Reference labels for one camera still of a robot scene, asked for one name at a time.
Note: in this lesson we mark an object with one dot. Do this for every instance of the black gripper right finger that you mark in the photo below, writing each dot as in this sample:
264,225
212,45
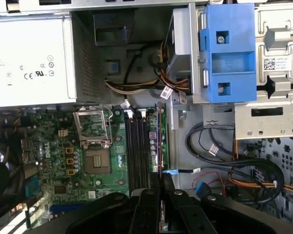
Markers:
185,219

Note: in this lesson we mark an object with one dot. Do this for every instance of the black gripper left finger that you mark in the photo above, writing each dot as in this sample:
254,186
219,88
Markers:
141,219

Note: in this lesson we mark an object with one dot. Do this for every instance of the green RAM stick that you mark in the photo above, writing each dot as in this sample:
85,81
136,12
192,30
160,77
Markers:
160,136

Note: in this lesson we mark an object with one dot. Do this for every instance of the black RAM slot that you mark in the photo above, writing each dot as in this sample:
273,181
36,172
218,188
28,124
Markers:
140,151
129,151
145,151
134,151

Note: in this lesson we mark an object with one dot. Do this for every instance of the green motherboard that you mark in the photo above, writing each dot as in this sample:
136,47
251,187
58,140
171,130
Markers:
107,175

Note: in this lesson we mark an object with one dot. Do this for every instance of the CPU socket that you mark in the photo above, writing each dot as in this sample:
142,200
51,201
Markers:
97,161

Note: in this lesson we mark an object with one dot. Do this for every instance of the black PC case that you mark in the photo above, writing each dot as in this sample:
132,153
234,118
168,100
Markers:
180,146

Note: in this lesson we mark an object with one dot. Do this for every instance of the blue expansion slot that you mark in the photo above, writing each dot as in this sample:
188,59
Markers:
68,208

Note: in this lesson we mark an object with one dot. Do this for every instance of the metal socket cover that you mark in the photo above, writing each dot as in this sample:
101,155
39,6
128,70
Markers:
76,126

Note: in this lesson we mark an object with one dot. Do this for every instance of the teal board connector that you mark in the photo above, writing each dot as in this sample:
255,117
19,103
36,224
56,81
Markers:
32,187

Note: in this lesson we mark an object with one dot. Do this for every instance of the metal drive cage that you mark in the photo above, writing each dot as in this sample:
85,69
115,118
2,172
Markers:
266,122

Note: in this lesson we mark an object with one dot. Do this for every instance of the black case fan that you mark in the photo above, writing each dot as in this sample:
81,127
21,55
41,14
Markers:
0,175

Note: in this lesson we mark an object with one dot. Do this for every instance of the blue plastic drive latch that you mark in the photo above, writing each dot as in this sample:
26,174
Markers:
234,61

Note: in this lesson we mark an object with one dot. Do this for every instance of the grey power supply unit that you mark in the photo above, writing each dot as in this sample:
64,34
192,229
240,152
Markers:
27,48

